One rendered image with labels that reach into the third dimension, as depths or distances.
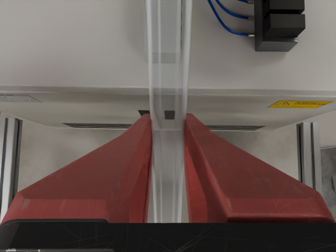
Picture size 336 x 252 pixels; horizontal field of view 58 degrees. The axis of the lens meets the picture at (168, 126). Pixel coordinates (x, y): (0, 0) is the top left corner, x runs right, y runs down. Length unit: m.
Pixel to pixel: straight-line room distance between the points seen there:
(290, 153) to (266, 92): 0.67
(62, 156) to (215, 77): 0.76
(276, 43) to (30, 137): 0.91
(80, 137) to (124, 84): 0.67
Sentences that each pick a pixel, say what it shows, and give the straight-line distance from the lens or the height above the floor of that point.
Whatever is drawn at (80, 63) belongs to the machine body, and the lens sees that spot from 0.47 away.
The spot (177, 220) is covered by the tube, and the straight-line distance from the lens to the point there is 0.16.
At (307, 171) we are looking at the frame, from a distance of 0.80.
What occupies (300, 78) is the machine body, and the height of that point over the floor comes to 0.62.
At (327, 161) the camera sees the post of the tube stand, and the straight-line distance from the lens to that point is 1.17.
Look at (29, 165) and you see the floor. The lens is 1.15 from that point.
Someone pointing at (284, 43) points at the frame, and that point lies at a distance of 0.46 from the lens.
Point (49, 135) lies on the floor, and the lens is 1.13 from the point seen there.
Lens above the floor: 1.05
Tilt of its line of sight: 83 degrees down
